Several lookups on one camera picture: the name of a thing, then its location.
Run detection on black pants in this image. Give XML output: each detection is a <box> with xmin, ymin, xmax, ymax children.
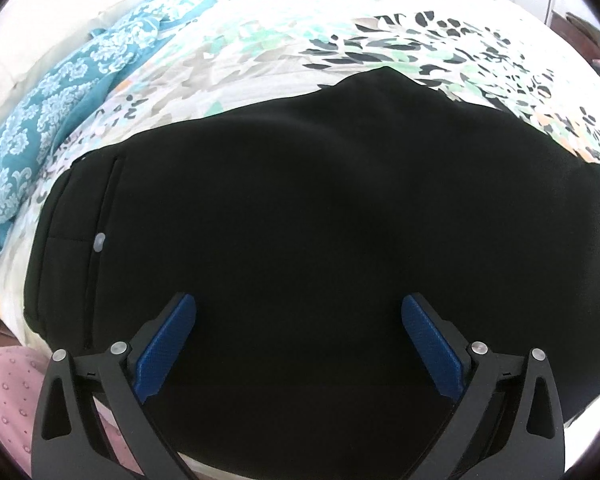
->
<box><xmin>24</xmin><ymin>67</ymin><xmax>600</xmax><ymax>479</ymax></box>

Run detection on pink dotted pajama leg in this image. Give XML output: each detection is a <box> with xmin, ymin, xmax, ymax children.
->
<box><xmin>0</xmin><ymin>346</ymin><xmax>142</xmax><ymax>476</ymax></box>

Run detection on near blue floral pillow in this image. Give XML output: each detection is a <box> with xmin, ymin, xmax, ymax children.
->
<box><xmin>0</xmin><ymin>18</ymin><xmax>157</xmax><ymax>252</ymax></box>

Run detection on blue floral pillow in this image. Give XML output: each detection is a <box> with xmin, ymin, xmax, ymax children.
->
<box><xmin>90</xmin><ymin>0</ymin><xmax>216</xmax><ymax>44</ymax></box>
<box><xmin>0</xmin><ymin>18</ymin><xmax>157</xmax><ymax>252</ymax></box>

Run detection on wooden side table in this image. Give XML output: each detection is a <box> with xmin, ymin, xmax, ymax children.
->
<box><xmin>550</xmin><ymin>11</ymin><xmax>600</xmax><ymax>62</ymax></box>

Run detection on far blue floral pillow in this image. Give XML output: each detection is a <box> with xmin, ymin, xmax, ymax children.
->
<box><xmin>90</xmin><ymin>0</ymin><xmax>216</xmax><ymax>44</ymax></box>

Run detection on floral bed sheet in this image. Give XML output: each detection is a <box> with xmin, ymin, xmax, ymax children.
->
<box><xmin>0</xmin><ymin>0</ymin><xmax>600</xmax><ymax>476</ymax></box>

